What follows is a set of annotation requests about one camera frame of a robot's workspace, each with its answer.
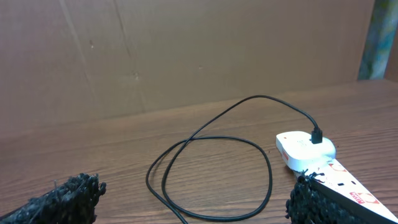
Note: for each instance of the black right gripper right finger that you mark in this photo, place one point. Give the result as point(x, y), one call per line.
point(312, 202)

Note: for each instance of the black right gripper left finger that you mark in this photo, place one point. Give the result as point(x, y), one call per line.
point(73, 202)

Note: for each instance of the white power strip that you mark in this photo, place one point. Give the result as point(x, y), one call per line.
point(337, 178)

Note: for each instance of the white charger adapter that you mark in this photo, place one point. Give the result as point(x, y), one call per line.
point(300, 154)

